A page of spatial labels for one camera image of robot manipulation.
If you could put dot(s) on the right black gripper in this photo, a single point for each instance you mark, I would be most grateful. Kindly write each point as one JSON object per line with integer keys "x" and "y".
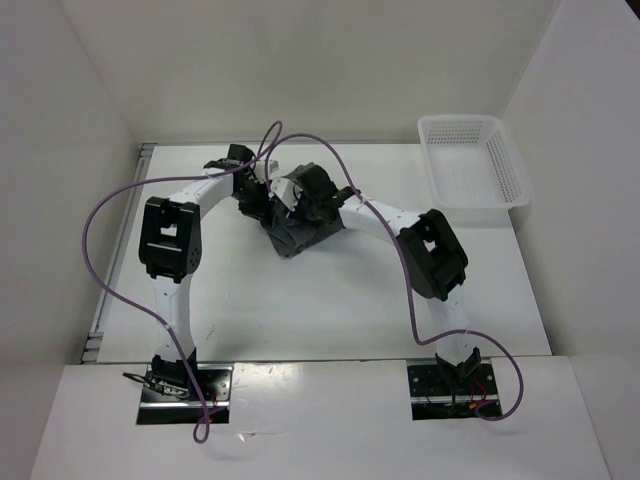
{"x": 300, "y": 200}

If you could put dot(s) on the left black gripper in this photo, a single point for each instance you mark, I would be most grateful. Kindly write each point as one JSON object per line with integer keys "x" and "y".
{"x": 259, "y": 209}

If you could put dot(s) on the grey shorts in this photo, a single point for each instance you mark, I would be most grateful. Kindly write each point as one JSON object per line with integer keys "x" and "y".
{"x": 313, "y": 180}

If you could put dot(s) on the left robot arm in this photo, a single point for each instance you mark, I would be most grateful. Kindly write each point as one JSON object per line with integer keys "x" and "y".
{"x": 171, "y": 251}

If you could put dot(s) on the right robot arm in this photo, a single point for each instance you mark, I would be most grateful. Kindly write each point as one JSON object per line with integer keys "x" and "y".
{"x": 432, "y": 258}

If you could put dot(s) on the white plastic basket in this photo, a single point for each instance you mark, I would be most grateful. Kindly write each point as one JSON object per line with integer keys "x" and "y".
{"x": 472, "y": 163}

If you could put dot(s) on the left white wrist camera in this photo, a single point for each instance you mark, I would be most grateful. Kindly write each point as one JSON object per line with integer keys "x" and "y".
{"x": 264, "y": 170}

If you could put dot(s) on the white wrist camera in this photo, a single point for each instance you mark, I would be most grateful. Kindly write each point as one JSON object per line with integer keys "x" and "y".
{"x": 264, "y": 170}
{"x": 287, "y": 191}

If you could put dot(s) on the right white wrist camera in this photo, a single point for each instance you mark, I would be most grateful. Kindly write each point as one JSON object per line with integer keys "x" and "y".
{"x": 287, "y": 191}

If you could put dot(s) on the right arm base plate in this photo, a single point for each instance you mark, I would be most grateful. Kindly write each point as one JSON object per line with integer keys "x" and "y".
{"x": 432, "y": 399}

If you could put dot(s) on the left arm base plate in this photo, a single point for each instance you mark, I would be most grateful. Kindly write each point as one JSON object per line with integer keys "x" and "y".
{"x": 164, "y": 404}

